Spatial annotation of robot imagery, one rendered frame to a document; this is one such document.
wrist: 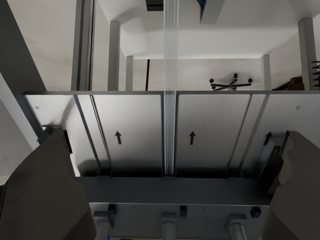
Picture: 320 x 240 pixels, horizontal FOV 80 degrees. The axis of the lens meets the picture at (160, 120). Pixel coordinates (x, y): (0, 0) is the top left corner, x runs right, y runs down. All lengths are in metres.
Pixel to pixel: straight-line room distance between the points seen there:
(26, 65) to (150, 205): 0.26
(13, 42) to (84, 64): 0.27
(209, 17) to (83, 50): 0.38
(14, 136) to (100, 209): 4.02
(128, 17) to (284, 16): 0.52
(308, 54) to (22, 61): 0.77
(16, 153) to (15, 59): 4.08
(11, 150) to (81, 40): 3.82
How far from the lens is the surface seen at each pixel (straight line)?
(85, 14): 0.62
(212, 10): 0.64
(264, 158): 0.34
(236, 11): 0.75
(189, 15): 0.73
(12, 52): 0.30
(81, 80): 0.54
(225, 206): 0.33
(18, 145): 4.37
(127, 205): 0.33
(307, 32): 0.85
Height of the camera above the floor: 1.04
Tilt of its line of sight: 7 degrees down
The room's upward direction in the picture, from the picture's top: 180 degrees counter-clockwise
